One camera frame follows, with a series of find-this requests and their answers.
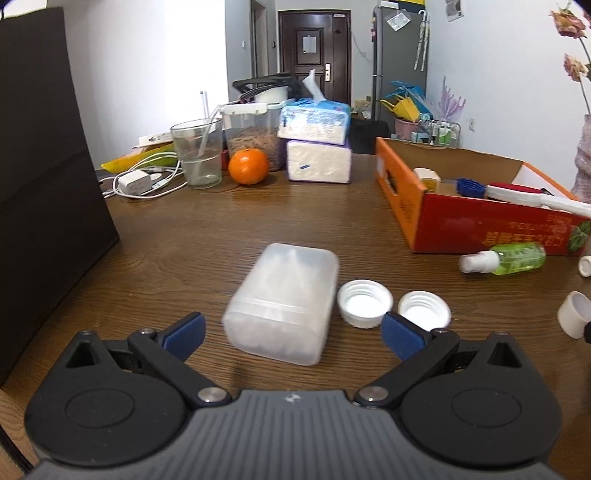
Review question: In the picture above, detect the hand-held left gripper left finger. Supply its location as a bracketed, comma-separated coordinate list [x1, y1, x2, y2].
[65, 311, 233, 409]

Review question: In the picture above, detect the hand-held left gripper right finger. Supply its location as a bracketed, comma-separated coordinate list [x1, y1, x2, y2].
[353, 311, 525, 409]

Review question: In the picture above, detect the white plastic ring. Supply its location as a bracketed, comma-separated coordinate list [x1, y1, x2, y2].
[557, 291, 591, 340]

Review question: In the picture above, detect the white bottle cap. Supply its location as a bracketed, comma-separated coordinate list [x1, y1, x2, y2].
[337, 279, 394, 329]
[397, 290, 452, 332]

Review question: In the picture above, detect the clear cotton swab box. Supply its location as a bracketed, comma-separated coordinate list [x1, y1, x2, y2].
[222, 243, 340, 367]

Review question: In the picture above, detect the green spray bottle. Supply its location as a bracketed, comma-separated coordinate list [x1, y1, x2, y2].
[459, 242, 547, 276]

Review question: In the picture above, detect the red cardboard box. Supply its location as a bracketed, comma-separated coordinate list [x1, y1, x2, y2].
[375, 137, 591, 256]

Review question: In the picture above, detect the red white lint brush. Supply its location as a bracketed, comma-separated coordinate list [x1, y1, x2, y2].
[485, 182, 591, 217]

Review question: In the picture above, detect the white yellow plug adapter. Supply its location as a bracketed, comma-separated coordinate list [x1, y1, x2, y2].
[412, 167, 440, 193]

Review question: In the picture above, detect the blue bottle cap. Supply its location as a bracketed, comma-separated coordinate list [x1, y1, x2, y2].
[457, 178, 488, 199]

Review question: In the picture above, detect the white charger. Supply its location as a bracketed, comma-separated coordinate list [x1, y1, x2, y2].
[117, 170, 153, 195]

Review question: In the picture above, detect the clear glass cup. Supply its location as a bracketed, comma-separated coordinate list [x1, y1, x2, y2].
[170, 119, 223, 189]

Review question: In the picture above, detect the pink ceramic vase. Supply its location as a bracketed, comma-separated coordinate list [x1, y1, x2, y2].
[570, 113, 591, 204]

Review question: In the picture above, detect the orange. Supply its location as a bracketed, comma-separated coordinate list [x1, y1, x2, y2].
[228, 148, 270, 186]

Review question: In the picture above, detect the yellow packet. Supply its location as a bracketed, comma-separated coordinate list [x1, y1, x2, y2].
[100, 143, 178, 174]

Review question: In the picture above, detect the white tissue pack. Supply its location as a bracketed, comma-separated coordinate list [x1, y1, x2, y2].
[286, 139, 352, 184]

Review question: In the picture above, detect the white flat box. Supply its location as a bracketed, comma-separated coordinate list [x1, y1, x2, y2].
[137, 130, 175, 149]

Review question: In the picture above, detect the black paper bag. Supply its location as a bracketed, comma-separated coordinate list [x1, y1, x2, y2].
[0, 7, 121, 386]

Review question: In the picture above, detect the clear food container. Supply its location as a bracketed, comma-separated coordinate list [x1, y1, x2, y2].
[220, 99, 296, 172]

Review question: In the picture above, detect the metal rack with bottles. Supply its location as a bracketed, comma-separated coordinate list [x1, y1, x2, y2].
[411, 117, 462, 147]

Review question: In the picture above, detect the pink pot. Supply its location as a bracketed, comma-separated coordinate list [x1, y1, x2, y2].
[393, 116, 419, 140]

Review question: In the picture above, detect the yellow watering can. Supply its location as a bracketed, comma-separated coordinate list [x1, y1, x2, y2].
[379, 96, 419, 120]

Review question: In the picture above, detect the blue tissue pack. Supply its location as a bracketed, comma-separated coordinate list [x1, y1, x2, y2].
[277, 69, 352, 146]

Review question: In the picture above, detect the purple feather decoration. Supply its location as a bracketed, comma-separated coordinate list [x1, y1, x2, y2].
[434, 76, 467, 123]

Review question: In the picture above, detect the blue folding rack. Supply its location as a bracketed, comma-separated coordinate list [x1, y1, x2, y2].
[389, 80, 428, 104]

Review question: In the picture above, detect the white bowl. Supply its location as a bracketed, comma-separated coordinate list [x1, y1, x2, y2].
[254, 85, 289, 104]

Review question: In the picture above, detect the grey refrigerator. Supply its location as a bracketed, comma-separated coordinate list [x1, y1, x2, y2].
[372, 4, 429, 112]

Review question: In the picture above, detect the dark brown entrance door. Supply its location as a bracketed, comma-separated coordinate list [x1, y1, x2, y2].
[278, 10, 354, 109]

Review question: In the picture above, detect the white folded umbrella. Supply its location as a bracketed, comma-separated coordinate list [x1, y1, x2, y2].
[414, 10, 430, 72]

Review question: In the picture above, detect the grey interior door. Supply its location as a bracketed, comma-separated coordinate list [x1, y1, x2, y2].
[252, 0, 271, 79]

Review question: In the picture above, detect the dried pink roses bouquet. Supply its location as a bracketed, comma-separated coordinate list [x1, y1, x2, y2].
[549, 8, 591, 116]

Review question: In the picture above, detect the white charger cable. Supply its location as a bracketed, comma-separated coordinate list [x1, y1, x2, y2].
[99, 152, 188, 200]

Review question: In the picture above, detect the black wire basket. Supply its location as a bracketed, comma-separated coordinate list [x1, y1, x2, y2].
[232, 73, 304, 104]

